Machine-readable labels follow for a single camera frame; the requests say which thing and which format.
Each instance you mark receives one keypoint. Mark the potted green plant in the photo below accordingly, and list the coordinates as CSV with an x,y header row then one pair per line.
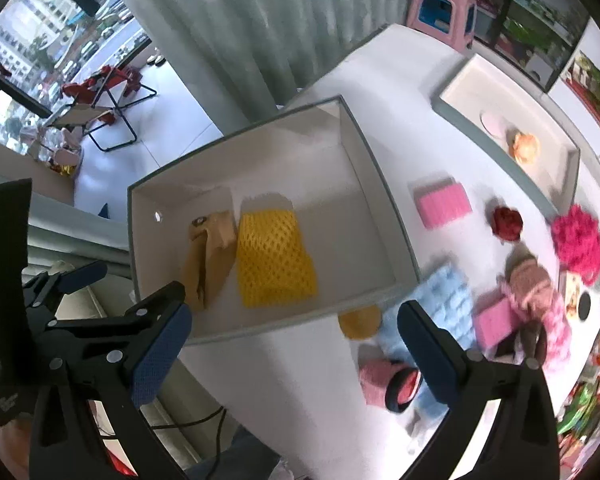
x,y
597,82

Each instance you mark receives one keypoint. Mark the pile of colourful packets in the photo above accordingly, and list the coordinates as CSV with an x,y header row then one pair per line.
x,y
587,405

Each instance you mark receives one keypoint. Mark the brown round cushion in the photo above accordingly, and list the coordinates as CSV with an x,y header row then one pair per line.
x,y
360,324

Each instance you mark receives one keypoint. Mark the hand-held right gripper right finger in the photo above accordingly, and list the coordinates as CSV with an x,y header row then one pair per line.
x,y
430,355

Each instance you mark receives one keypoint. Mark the pink fluffy duster cloth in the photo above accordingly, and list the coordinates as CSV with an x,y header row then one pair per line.
x,y
557,330

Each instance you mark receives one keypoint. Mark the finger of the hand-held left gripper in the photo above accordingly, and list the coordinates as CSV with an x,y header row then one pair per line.
x,y
85,275

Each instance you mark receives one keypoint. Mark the glass display cabinet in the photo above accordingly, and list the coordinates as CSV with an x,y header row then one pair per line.
x,y
535,20

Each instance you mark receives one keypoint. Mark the shallow grey box lid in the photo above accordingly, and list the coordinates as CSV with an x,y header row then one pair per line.
x,y
485,95

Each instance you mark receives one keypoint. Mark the pink plush doll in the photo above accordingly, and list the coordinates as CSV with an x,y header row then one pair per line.
x,y
530,285

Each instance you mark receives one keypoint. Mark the brown paper bag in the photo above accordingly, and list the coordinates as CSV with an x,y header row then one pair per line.
x,y
207,255

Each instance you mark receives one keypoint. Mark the pink round pad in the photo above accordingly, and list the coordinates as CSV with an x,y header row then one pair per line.
x,y
492,122

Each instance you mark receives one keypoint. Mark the magenta fluffy pom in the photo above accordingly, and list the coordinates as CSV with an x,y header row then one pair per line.
x,y
577,240

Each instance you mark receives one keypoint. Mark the red fabric rose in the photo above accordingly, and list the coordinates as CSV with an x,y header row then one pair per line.
x,y
506,222

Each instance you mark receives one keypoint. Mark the orange plush toy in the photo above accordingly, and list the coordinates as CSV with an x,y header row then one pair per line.
x,y
525,146

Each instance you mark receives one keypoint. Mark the pink plastic stool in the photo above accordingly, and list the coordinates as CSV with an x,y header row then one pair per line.
x,y
442,7

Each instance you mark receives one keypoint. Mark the light blue fluffy cloth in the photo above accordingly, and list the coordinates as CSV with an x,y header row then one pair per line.
x,y
447,290

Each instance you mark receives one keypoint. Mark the pale green curtain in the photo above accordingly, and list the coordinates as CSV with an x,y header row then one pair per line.
x,y
250,25

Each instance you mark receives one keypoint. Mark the yellow toy block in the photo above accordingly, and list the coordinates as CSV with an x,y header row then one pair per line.
x,y
275,260

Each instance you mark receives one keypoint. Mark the large grey storage box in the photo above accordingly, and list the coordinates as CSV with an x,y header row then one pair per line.
x,y
350,230

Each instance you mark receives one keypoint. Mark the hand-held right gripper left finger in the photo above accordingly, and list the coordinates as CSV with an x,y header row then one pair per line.
x,y
162,355

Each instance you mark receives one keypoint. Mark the pile of gift bags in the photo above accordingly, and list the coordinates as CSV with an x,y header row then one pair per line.
x,y
60,152

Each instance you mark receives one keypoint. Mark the black folding chair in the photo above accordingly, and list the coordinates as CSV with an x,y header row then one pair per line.
x,y
105,110

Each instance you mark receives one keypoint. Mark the pink ribbed sponge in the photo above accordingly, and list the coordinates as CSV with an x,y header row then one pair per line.
x,y
442,204
495,322

